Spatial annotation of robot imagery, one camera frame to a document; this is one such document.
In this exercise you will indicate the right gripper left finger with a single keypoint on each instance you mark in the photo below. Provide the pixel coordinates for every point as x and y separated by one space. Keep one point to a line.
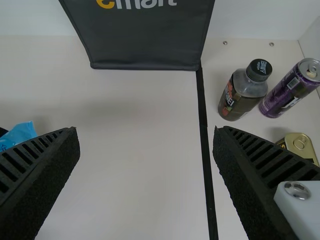
35 175

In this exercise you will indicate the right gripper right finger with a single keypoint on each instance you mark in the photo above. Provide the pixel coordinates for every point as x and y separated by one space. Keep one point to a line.
255 180

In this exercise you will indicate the blue white wet wipes pack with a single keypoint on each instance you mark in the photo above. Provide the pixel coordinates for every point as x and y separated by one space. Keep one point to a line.
20 133

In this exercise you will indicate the gold rectangular tin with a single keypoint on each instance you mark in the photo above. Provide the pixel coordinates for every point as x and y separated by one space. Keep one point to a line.
300 145

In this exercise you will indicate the dark coffee bottle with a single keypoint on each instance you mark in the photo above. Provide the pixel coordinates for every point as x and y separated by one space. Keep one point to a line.
237 100

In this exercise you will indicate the purple can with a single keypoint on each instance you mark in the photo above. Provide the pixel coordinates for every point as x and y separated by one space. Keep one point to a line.
282 97

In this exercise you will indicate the black strip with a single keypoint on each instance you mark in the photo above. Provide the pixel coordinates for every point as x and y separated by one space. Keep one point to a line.
202 100

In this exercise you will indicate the dark grey bag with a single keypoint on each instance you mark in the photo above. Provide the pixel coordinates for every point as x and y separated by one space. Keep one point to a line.
145 37

